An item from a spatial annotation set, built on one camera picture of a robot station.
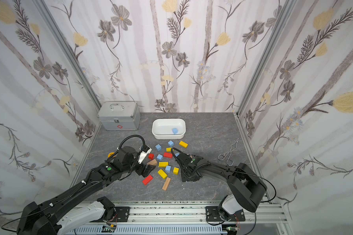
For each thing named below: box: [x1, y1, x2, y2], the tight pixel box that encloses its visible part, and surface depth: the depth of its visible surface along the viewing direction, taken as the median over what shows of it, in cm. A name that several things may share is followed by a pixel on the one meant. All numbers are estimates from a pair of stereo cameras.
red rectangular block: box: [163, 152, 174, 159], surface depth 98 cm
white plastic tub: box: [151, 117, 187, 140], surface depth 110 cm
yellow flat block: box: [158, 161, 170, 168], surface depth 93 cm
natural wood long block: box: [161, 176, 172, 191], surface depth 85 cm
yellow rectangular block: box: [178, 140, 189, 149], surface depth 103 cm
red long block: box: [142, 174, 153, 186], surface depth 88 cm
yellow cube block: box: [172, 166, 180, 175], surface depth 89 cm
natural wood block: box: [147, 159, 158, 166], surface depth 93 cm
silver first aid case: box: [96, 101, 141, 131], surface depth 103 cm
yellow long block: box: [157, 168, 168, 180], surface depth 90 cm
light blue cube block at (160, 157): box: [156, 153, 164, 162], surface depth 95 cm
